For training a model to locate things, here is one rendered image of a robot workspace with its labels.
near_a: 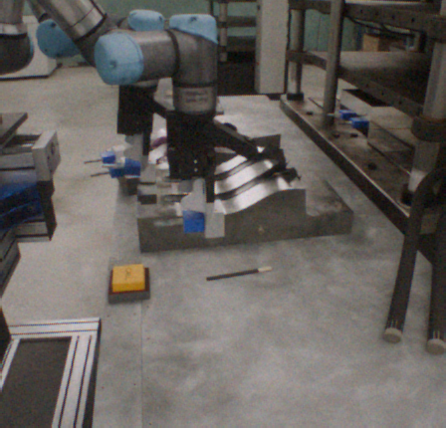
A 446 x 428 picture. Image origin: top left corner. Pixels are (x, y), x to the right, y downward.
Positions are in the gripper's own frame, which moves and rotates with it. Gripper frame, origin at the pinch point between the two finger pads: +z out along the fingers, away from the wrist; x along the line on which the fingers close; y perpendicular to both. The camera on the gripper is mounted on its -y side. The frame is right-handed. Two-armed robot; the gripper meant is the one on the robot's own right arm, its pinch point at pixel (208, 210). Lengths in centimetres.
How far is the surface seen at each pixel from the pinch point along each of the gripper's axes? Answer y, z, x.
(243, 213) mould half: -8.9, 6.9, -10.1
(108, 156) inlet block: 24, 8, -54
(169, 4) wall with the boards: -29, -8, -737
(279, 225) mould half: -17.4, 10.8, -10.1
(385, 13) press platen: -67, -32, -64
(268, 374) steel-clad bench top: -5.4, 15.1, 27.7
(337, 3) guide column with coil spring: -64, -34, -97
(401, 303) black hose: -31.8, 10.7, 20.2
